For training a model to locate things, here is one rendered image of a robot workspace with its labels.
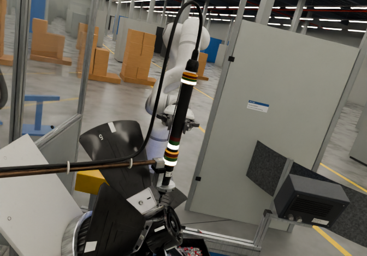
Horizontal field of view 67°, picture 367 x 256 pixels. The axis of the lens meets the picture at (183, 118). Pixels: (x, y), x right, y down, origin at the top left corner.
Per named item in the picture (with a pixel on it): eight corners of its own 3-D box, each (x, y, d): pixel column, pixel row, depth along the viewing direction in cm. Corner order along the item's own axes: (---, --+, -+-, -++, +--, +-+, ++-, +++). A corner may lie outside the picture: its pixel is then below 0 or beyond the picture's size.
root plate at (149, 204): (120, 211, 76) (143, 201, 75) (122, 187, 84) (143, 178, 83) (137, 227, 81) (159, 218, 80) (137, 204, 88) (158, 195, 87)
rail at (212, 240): (76, 224, 132) (78, 210, 130) (80, 219, 136) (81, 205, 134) (256, 261, 137) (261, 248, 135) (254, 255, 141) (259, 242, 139)
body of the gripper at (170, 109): (190, 124, 99) (190, 135, 88) (163, 118, 98) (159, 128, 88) (195, 105, 97) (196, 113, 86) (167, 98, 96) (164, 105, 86)
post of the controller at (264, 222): (254, 246, 135) (266, 212, 130) (253, 242, 138) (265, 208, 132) (260, 247, 135) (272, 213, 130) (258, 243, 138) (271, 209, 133)
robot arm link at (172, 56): (172, 123, 148) (142, 117, 145) (171, 113, 159) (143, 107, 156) (200, 31, 127) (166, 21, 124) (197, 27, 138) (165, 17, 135)
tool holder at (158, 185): (153, 195, 82) (160, 165, 79) (143, 182, 87) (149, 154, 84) (178, 190, 87) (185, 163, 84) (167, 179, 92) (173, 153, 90)
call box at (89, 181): (74, 193, 124) (76, 172, 121) (82, 182, 134) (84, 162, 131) (108, 200, 125) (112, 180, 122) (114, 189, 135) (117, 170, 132)
